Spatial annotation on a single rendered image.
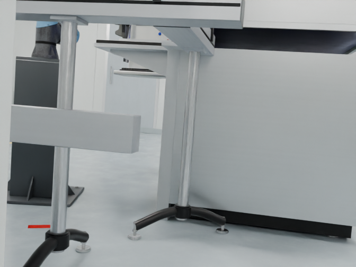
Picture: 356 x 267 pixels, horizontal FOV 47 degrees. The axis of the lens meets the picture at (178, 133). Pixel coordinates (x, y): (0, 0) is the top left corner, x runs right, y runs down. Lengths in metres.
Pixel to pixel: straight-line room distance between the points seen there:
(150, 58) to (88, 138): 0.97
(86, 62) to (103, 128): 7.06
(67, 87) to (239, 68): 0.94
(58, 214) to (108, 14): 0.66
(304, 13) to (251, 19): 0.24
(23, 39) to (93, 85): 1.78
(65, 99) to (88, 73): 6.93
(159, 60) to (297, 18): 0.72
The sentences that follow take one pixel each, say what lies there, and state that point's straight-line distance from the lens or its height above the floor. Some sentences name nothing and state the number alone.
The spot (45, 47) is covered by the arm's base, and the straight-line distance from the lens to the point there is 2.45.
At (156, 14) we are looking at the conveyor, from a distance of 1.25.
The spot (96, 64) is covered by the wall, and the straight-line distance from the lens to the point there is 8.24.
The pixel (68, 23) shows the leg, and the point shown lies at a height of 0.82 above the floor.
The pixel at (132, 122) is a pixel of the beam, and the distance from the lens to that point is 1.26.
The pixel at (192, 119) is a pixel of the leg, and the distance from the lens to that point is 1.81.
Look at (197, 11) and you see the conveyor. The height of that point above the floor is 0.86.
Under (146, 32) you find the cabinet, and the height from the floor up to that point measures 1.12.
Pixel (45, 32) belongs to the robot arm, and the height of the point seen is 0.94.
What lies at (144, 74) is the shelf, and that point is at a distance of 2.91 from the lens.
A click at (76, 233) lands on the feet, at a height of 0.10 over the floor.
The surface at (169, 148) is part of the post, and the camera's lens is 2.06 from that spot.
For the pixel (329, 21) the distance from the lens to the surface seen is 2.07.
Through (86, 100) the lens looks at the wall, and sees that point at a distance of 8.28.
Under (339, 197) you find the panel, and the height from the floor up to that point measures 0.22.
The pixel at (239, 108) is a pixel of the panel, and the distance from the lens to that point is 2.00.
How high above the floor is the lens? 0.59
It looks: 4 degrees down
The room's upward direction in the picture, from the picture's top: 4 degrees clockwise
